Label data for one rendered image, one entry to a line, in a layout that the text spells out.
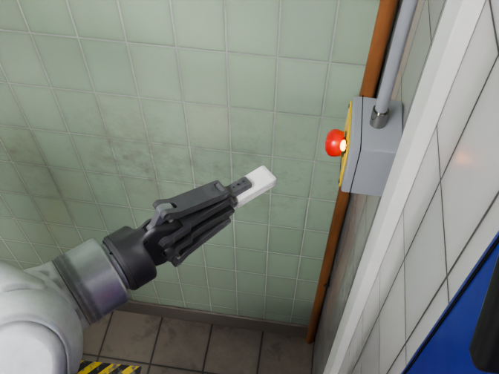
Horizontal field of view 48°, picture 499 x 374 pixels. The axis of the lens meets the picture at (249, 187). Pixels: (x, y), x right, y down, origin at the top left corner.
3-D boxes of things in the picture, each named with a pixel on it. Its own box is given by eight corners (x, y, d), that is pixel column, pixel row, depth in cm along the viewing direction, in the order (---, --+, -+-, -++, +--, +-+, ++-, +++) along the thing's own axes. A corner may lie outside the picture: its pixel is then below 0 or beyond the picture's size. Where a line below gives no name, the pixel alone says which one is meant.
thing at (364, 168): (388, 146, 86) (403, 99, 77) (388, 199, 80) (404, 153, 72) (340, 140, 86) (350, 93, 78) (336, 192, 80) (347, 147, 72)
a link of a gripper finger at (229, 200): (148, 229, 70) (145, 223, 69) (220, 185, 74) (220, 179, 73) (163, 251, 68) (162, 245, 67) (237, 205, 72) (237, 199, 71)
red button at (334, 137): (349, 143, 82) (353, 125, 79) (347, 164, 80) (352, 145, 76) (324, 140, 82) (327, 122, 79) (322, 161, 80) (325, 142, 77)
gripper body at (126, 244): (93, 227, 66) (160, 189, 69) (108, 261, 73) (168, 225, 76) (123, 272, 62) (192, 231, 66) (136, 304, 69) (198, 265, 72)
